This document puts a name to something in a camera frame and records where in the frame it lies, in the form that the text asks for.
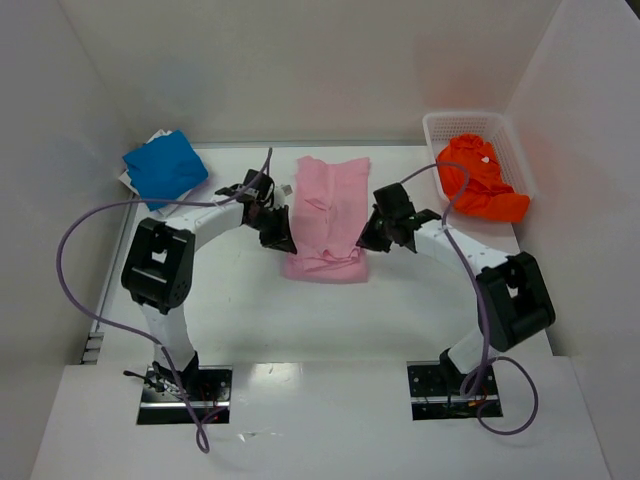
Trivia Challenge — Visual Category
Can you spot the orange crumpled t-shirt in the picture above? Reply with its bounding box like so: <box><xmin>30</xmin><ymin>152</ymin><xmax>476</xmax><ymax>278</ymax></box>
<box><xmin>436</xmin><ymin>133</ymin><xmax>530</xmax><ymax>223</ymax></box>

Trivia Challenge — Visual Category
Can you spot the white folded t-shirt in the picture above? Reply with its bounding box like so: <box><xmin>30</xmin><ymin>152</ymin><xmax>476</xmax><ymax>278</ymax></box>
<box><xmin>118</xmin><ymin>129</ymin><xmax>193</xmax><ymax>218</ymax></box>

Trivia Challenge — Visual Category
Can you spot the pink t-shirt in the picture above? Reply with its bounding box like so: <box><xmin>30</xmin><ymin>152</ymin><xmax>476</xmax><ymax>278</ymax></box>
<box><xmin>282</xmin><ymin>156</ymin><xmax>370</xmax><ymax>284</ymax></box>

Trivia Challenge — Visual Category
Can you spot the white perforated plastic basket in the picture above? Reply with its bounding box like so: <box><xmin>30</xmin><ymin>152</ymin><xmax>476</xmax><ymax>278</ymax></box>
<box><xmin>422</xmin><ymin>111</ymin><xmax>536</xmax><ymax>200</ymax></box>

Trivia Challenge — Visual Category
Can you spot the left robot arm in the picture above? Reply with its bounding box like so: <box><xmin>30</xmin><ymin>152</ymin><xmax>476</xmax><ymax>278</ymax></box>
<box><xmin>121</xmin><ymin>170</ymin><xmax>297</xmax><ymax>395</ymax></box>

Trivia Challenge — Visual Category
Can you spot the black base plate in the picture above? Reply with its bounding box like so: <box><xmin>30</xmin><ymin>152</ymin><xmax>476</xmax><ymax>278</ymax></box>
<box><xmin>407</xmin><ymin>362</ymin><xmax>503</xmax><ymax>421</ymax></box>
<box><xmin>136</xmin><ymin>364</ymin><xmax>234</xmax><ymax>426</ymax></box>

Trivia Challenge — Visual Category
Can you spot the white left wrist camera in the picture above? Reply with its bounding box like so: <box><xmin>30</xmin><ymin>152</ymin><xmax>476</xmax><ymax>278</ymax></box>
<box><xmin>273</xmin><ymin>184</ymin><xmax>293</xmax><ymax>209</ymax></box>

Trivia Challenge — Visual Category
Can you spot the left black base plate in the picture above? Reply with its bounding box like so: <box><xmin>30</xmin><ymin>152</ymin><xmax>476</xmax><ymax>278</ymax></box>
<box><xmin>136</xmin><ymin>364</ymin><xmax>234</xmax><ymax>426</ymax></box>

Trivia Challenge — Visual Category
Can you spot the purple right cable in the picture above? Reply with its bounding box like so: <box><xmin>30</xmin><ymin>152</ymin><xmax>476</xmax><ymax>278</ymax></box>
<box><xmin>399</xmin><ymin>162</ymin><xmax>541</xmax><ymax>436</ymax></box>

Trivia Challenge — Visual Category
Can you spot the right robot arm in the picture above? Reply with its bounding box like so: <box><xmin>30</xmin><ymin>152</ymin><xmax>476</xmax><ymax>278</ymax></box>
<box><xmin>358</xmin><ymin>183</ymin><xmax>556</xmax><ymax>380</ymax></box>

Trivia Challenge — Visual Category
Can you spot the blue folded t-shirt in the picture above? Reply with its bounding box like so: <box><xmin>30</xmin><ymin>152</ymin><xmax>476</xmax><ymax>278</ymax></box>
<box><xmin>123</xmin><ymin>130</ymin><xmax>209</xmax><ymax>212</ymax></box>

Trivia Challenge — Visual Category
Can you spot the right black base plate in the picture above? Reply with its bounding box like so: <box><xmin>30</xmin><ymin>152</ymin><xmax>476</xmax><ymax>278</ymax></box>
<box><xmin>407</xmin><ymin>362</ymin><xmax>503</xmax><ymax>421</ymax></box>

